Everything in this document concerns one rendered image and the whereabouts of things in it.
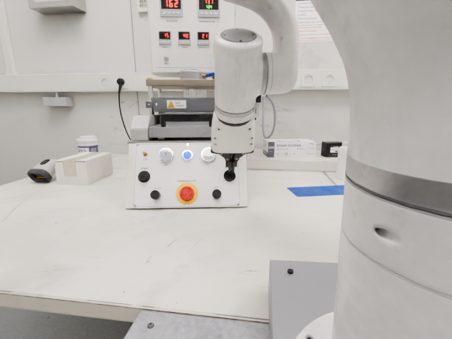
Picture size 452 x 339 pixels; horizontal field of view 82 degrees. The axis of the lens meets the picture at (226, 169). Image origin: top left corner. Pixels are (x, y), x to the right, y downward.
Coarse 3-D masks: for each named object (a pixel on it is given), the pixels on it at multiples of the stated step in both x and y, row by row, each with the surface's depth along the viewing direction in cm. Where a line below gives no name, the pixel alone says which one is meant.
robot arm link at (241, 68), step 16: (224, 32) 45; (240, 32) 44; (256, 32) 45; (224, 48) 42; (240, 48) 42; (256, 48) 43; (224, 64) 44; (240, 64) 44; (256, 64) 45; (224, 80) 46; (240, 80) 46; (256, 80) 46; (224, 96) 49; (240, 96) 48; (256, 96) 50; (240, 112) 51
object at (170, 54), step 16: (160, 0) 95; (192, 0) 96; (160, 16) 97; (176, 16) 97; (192, 16) 97; (208, 16) 97; (224, 16) 98; (160, 32) 98; (176, 32) 98; (192, 32) 99; (208, 32) 98; (160, 48) 99; (176, 48) 100; (192, 48) 100; (208, 48) 100; (160, 64) 101; (176, 64) 101; (192, 64) 101; (208, 64) 102
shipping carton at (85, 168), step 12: (72, 156) 101; (84, 156) 102; (96, 156) 101; (108, 156) 107; (60, 168) 93; (72, 168) 93; (84, 168) 93; (96, 168) 99; (108, 168) 107; (60, 180) 95; (72, 180) 94; (84, 180) 94; (96, 180) 99
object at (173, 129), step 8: (168, 112) 81; (176, 112) 81; (152, 128) 75; (160, 128) 75; (168, 128) 75; (176, 128) 75; (184, 128) 75; (192, 128) 75; (200, 128) 75; (208, 128) 75; (152, 136) 75; (160, 136) 75; (168, 136) 75; (176, 136) 76; (184, 136) 76; (192, 136) 76; (200, 136) 76; (208, 136) 76
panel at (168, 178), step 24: (144, 144) 75; (168, 144) 75; (192, 144) 76; (144, 168) 74; (168, 168) 74; (192, 168) 74; (216, 168) 75; (144, 192) 72; (168, 192) 73; (240, 192) 73
